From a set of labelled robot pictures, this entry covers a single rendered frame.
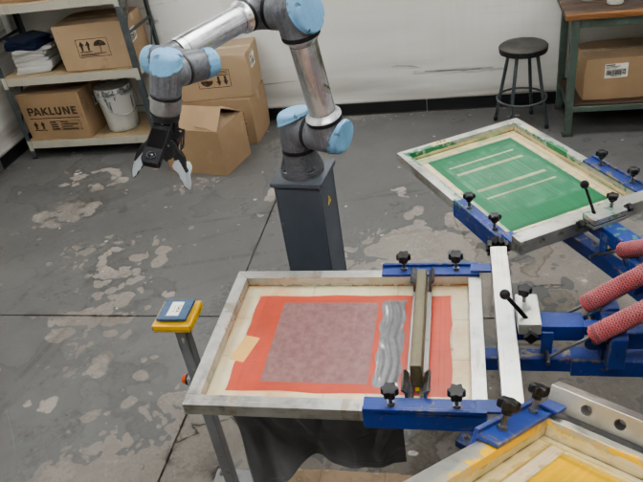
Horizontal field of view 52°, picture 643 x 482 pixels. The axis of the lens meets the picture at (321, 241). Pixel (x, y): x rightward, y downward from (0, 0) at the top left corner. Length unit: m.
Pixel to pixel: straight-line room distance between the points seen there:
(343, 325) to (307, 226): 0.48
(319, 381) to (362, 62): 4.01
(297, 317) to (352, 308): 0.17
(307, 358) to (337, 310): 0.22
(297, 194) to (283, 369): 0.66
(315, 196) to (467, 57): 3.42
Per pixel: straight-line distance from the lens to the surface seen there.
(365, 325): 1.99
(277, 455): 2.06
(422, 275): 1.98
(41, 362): 3.85
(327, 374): 1.86
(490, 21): 5.44
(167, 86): 1.62
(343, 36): 5.52
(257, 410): 1.78
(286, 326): 2.03
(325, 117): 2.09
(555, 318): 1.88
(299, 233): 2.37
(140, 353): 3.63
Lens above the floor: 2.27
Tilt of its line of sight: 33 degrees down
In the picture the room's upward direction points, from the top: 9 degrees counter-clockwise
